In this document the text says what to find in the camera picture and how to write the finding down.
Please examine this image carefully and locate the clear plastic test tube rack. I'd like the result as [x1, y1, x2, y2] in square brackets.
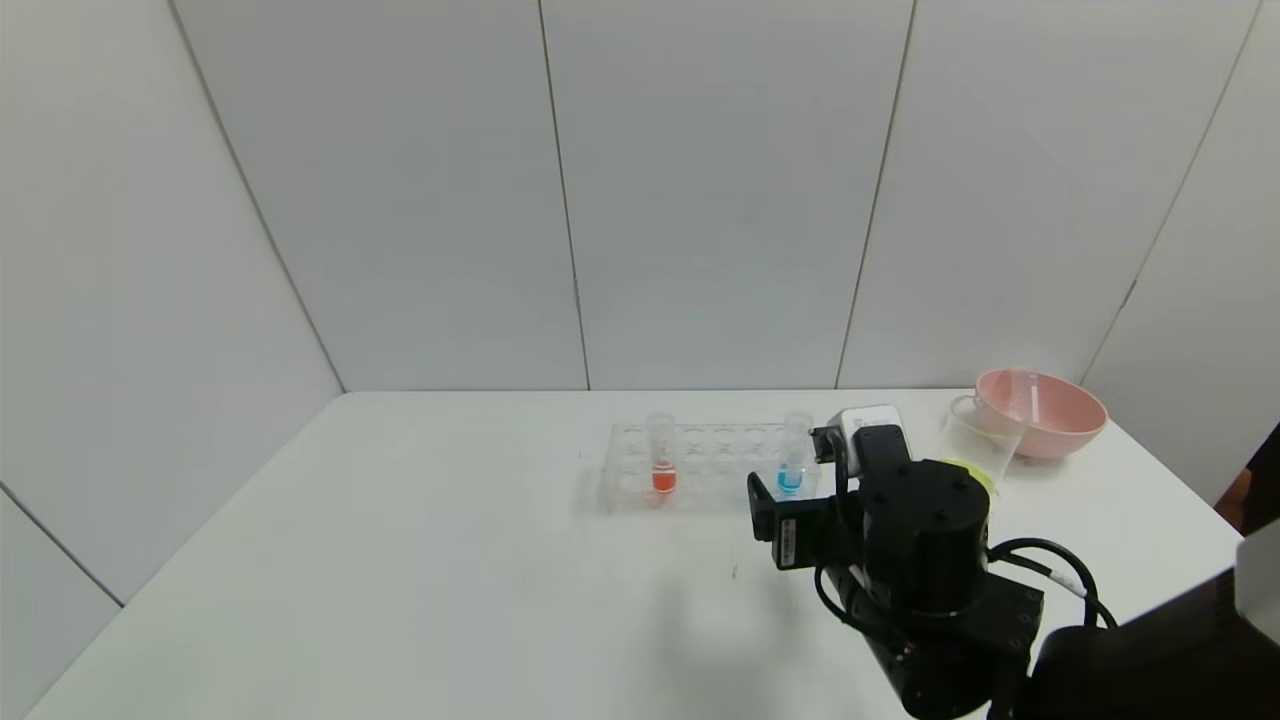
[598, 418, 823, 517]

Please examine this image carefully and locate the test tube with blue pigment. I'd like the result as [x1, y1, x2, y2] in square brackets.
[777, 412, 813, 496]

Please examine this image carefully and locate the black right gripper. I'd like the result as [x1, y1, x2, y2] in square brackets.
[746, 471, 853, 571]

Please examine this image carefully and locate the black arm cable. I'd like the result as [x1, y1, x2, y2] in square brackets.
[815, 565, 901, 646]

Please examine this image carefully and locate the black camera cable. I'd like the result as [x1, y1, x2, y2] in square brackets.
[985, 538, 1116, 629]

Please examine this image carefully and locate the test tube with red pigment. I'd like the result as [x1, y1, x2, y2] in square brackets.
[647, 412, 681, 496]

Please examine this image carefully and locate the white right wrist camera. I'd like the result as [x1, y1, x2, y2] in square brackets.
[828, 405, 913, 491]

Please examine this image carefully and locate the pink plastic bowl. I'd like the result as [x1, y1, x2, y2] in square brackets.
[974, 369, 1108, 461]

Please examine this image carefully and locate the clear glass beaker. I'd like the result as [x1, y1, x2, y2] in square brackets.
[938, 394, 1027, 493]

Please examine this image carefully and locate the dark background object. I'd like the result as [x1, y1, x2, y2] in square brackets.
[1240, 425, 1280, 536]

